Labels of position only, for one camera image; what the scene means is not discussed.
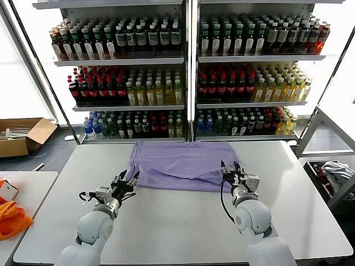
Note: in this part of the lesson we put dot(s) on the white side table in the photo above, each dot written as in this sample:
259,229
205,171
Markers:
36,188

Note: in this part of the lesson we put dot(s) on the grey slanted window post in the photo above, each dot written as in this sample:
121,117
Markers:
29,66

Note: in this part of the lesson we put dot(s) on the cola bottle red cap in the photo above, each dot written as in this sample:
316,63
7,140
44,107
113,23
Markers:
84,92
103,92
241,88
212,88
267,123
250,88
121,92
276,122
112,92
231,88
93,92
75,92
155,128
164,128
222,88
203,88

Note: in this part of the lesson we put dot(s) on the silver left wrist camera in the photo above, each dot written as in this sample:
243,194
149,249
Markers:
103,192

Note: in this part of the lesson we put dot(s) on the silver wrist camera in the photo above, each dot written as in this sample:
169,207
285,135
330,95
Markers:
103,192
253,183

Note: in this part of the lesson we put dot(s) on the black plastic bin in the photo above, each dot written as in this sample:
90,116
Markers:
312,177

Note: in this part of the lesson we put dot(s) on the dark drink bottle grey label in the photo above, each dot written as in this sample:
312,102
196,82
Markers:
164,38
175,37
152,38
131,39
293,36
141,38
304,36
121,40
314,36

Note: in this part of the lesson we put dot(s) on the red crumpled garment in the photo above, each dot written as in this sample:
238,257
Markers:
319,171

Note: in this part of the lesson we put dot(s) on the short grey floor bar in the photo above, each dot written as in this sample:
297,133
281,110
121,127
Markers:
38,166

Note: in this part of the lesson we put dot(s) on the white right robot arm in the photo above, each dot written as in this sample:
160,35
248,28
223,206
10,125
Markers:
252,213

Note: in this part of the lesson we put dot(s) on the white strips in carton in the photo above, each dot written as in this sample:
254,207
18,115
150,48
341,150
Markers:
16,135

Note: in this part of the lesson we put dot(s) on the small white floor object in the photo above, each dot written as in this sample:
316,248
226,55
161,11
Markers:
69,138

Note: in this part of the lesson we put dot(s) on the purple t-shirt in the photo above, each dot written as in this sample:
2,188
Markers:
177,158

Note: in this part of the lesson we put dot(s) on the blue water bottle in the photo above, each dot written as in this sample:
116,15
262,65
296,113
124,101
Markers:
200,126
88,128
209,126
96,128

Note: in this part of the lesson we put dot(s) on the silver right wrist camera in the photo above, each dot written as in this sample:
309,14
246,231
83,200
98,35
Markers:
253,183

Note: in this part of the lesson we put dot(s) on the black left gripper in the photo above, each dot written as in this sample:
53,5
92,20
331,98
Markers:
120,191

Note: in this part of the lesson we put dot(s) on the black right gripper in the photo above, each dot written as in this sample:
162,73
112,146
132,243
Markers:
237,183

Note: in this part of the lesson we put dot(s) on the small white orange box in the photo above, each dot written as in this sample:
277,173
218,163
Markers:
8,191

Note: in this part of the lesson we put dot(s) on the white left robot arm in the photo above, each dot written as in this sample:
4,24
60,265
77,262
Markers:
91,227

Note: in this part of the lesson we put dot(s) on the dark slanted window post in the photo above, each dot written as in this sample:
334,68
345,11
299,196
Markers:
44,71
330,74

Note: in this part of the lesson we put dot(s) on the yellow juice bottle white cap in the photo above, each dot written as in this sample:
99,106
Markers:
278,94
179,129
169,96
297,93
258,94
171,130
282,127
288,93
291,126
306,92
150,97
132,97
179,96
141,97
160,96
268,94

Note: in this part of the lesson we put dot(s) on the grey metal bottle shelf unit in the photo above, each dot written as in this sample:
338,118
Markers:
119,62
249,58

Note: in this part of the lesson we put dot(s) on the dark bottle beige label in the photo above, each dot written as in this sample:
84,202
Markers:
272,36
283,36

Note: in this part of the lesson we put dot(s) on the open cardboard box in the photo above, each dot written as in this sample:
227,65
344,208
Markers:
41,133

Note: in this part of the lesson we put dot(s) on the orange fabric bag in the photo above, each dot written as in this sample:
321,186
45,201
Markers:
11,221

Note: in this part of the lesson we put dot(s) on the dark tea bottle green label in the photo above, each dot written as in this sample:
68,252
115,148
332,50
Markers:
249,43
67,50
215,44
111,49
89,50
227,44
100,49
78,50
238,44
260,43
204,44

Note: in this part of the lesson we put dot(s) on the grey crumpled garment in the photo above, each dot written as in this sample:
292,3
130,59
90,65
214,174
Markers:
335,170

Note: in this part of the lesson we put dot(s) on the red drink bottle grey label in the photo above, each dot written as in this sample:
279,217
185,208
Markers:
323,38

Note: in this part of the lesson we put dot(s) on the grey metal frame cart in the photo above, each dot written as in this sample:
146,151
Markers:
313,127

